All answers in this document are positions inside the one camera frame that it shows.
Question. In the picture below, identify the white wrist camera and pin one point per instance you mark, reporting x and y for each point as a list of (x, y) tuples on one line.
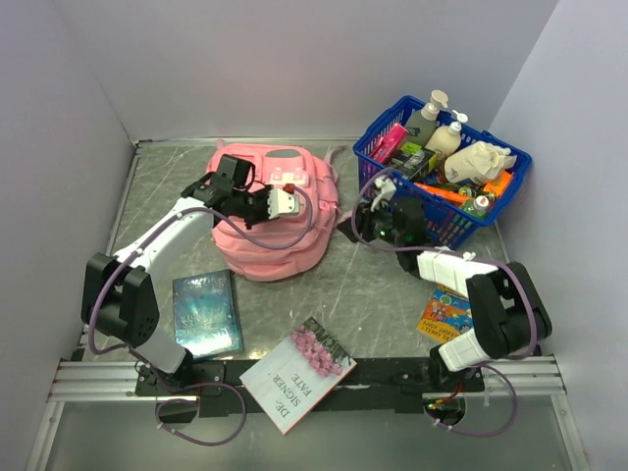
[(283, 201), (384, 191)]

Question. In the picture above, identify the yellow children's book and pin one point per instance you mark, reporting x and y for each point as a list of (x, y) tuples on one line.
[(446, 316)]

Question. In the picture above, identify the white book pink flowers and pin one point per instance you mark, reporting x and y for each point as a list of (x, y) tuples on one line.
[(292, 378)]

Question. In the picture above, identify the orange packet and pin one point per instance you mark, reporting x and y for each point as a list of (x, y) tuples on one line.
[(449, 196)]

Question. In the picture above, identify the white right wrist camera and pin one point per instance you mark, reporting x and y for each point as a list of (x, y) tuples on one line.
[(384, 191)]

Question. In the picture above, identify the cream pump bottle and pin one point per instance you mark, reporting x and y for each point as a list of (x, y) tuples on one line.
[(447, 138)]

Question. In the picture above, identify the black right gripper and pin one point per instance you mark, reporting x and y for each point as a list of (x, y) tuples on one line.
[(365, 218)]

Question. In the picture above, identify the orange snack pack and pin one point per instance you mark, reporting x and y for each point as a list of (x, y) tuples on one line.
[(498, 186)]

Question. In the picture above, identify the teal hardcover book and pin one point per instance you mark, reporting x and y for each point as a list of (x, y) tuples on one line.
[(205, 315)]

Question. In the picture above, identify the black green box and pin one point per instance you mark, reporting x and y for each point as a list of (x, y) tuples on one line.
[(414, 162)]

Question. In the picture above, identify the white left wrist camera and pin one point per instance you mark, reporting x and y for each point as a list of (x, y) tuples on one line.
[(283, 201)]

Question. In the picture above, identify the grey pump bottle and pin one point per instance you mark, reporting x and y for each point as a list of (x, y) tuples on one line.
[(422, 123)]

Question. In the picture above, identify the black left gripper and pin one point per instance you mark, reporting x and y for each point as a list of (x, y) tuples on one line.
[(264, 192)]

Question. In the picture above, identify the beige cloth bag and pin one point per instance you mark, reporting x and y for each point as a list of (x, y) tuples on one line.
[(478, 163)]

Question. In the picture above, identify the green bottle red cap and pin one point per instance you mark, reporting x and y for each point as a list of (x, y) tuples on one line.
[(477, 207)]

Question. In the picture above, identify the pink school backpack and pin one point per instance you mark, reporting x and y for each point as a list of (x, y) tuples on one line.
[(290, 244)]

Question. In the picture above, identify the pink box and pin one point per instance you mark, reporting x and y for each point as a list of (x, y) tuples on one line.
[(388, 144)]

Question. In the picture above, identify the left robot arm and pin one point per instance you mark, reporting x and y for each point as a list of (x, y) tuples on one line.
[(119, 305)]

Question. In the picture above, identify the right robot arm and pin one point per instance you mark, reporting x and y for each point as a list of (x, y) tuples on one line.
[(508, 316)]

